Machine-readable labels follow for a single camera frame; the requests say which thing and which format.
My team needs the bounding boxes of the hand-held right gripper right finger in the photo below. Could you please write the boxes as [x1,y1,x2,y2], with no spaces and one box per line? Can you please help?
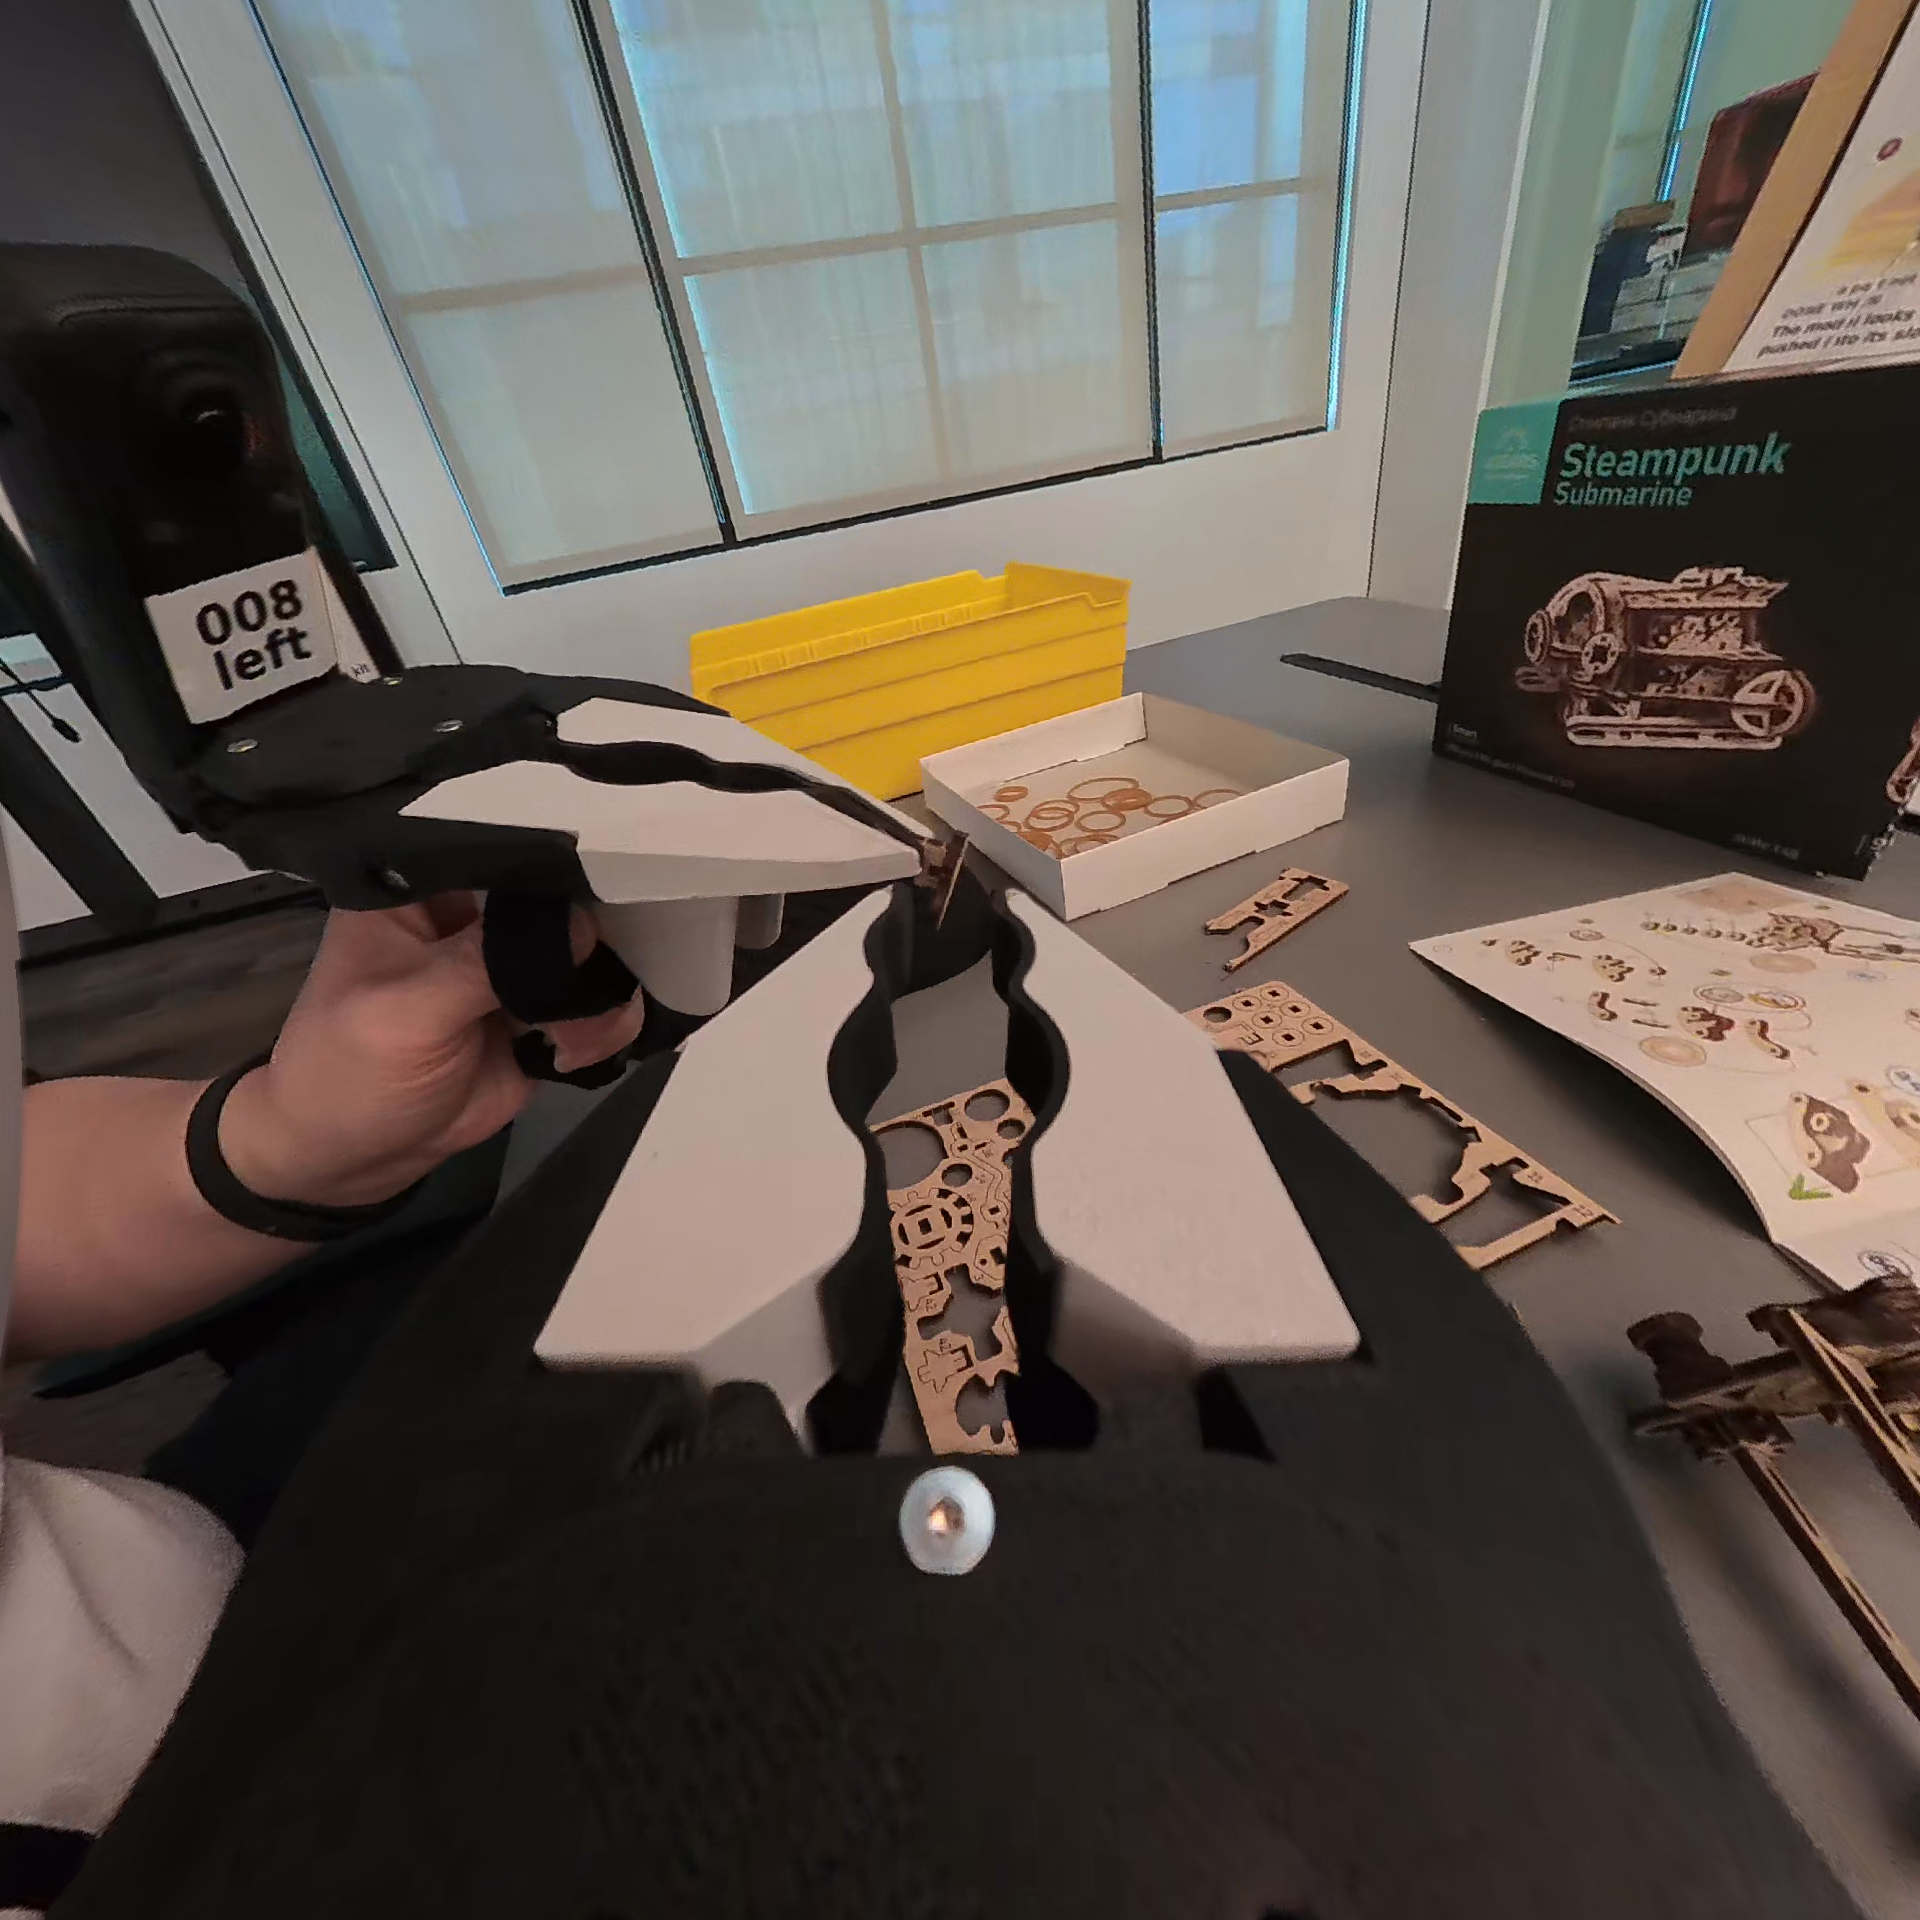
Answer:
[981,884,1368,1457]

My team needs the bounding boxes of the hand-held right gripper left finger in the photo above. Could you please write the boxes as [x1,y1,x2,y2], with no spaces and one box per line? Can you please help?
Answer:
[533,884,923,1457]

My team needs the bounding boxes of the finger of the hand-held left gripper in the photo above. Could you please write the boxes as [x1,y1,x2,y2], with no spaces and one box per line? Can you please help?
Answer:
[555,700,909,950]
[402,777,923,1019]

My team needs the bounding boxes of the large plywood parts sheet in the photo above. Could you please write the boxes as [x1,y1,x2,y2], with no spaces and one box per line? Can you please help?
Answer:
[875,980,1622,1460]

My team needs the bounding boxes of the black model kit box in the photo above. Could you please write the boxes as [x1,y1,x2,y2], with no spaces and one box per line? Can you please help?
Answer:
[1438,360,1920,883]

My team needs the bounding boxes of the dark partly built wooden model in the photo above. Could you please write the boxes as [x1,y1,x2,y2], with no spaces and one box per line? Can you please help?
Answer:
[1628,1273,1920,1727]

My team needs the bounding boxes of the person's left hand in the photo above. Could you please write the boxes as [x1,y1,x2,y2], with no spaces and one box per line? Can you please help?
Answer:
[249,886,602,1209]

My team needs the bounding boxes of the yellow plastic bin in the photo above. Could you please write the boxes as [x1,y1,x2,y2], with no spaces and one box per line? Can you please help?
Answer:
[692,560,1131,805]

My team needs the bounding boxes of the large black screen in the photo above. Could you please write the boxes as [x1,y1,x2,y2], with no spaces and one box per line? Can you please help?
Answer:
[271,322,400,573]

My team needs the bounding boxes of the white cardboard tray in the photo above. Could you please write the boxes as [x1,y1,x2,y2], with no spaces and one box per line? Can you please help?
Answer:
[919,690,1352,920]

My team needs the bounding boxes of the wooden rings in tray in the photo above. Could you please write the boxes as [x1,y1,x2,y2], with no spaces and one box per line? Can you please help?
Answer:
[981,771,1247,861]

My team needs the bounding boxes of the black wristband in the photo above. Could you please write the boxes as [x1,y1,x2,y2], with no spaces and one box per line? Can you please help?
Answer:
[184,1056,385,1245]

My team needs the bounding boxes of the printed instruction booklet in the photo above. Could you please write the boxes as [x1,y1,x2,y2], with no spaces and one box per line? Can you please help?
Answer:
[1411,870,1920,1292]

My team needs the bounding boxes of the black flat bar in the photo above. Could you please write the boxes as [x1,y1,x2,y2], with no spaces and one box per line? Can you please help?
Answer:
[1278,648,1449,702]

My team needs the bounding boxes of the large paned window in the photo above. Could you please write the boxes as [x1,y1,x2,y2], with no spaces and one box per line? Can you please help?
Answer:
[249,0,1368,587]

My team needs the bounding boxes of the stack of books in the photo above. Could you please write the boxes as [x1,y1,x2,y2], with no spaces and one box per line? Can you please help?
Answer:
[1576,200,1712,378]

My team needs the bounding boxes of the small plywood frame offcut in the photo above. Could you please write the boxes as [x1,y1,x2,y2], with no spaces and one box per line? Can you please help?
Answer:
[1206,866,1352,973]

